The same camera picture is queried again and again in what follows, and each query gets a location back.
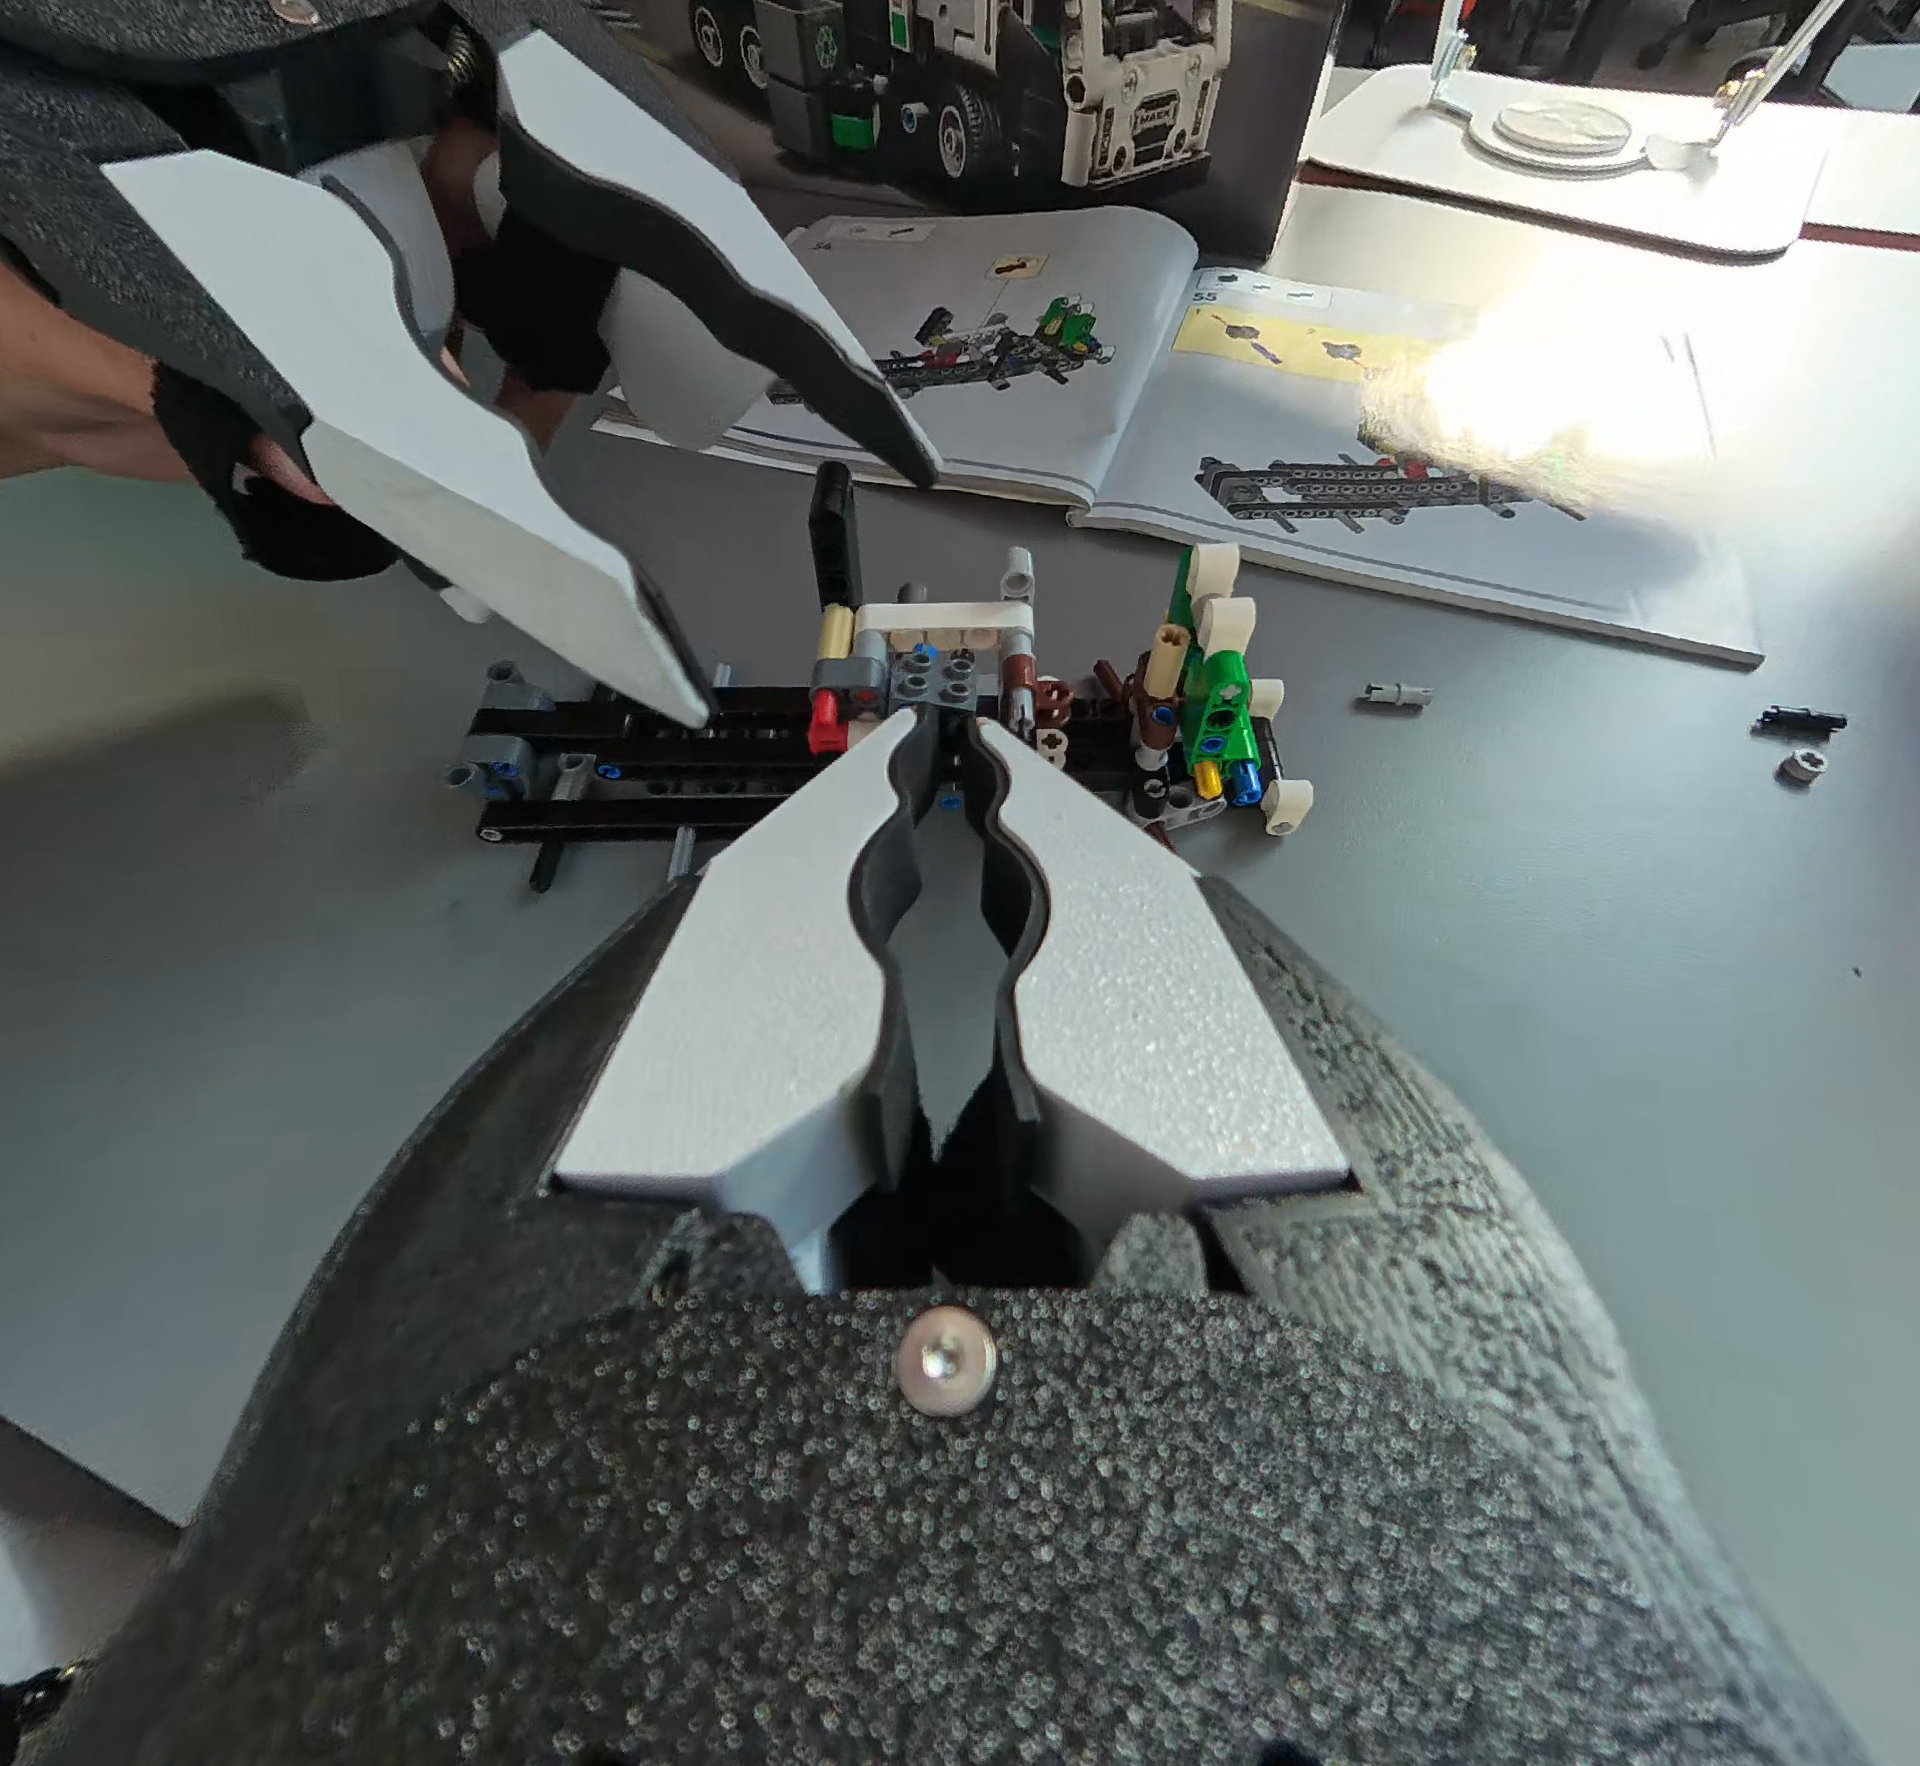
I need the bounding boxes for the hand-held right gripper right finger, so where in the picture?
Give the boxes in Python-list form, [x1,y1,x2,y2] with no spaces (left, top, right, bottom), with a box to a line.
[973,720,1354,1276]

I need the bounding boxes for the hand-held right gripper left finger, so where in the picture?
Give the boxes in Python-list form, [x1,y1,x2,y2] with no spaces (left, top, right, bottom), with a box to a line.
[551,710,924,1293]

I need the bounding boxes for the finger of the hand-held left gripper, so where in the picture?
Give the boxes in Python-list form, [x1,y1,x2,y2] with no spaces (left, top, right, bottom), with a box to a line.
[493,27,947,492]
[99,153,717,731]

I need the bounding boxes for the toy brick model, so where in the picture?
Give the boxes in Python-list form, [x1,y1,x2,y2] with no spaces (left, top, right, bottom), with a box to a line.
[446,461,1320,896]

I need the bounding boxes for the toy truck set box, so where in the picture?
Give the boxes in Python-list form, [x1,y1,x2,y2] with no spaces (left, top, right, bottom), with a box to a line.
[503,0,1390,270]

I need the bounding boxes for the person's left hand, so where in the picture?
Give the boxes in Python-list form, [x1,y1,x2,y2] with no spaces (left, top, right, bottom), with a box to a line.
[0,250,330,509]

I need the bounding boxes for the open instruction booklet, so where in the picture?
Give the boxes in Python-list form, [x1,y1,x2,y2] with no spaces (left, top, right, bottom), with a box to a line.
[592,205,1765,668]

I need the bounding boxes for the white stand with metal rods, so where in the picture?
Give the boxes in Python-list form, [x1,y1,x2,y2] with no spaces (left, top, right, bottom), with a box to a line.
[1298,0,1920,263]

